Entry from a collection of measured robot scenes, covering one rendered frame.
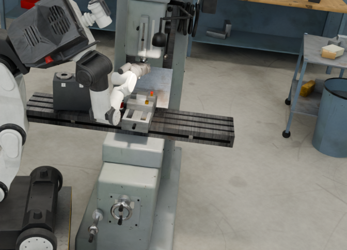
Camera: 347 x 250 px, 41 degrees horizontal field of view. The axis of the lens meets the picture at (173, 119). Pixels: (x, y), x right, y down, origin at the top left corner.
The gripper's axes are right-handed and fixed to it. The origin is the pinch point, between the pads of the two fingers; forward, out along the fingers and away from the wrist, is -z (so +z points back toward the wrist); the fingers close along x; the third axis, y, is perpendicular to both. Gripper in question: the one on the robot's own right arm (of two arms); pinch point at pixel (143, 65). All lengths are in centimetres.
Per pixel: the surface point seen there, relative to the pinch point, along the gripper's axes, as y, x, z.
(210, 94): 121, 17, -239
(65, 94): 21.4, 38.4, 18.8
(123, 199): 60, -14, 44
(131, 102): 20.8, 1.9, 7.2
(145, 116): 24.8, -9.1, 11.8
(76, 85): 15.5, 33.0, 16.0
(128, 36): -18.5, 5.1, 11.1
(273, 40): 96, -19, -409
